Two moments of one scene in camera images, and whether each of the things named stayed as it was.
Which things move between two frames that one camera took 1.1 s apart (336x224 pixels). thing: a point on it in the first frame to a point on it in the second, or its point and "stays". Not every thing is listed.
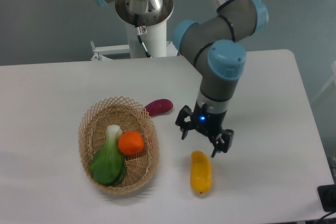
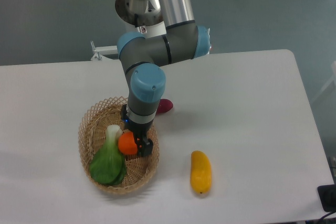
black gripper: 209,124 to 140,132
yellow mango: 200,172 stays
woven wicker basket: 132,116 stays
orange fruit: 131,142 stays
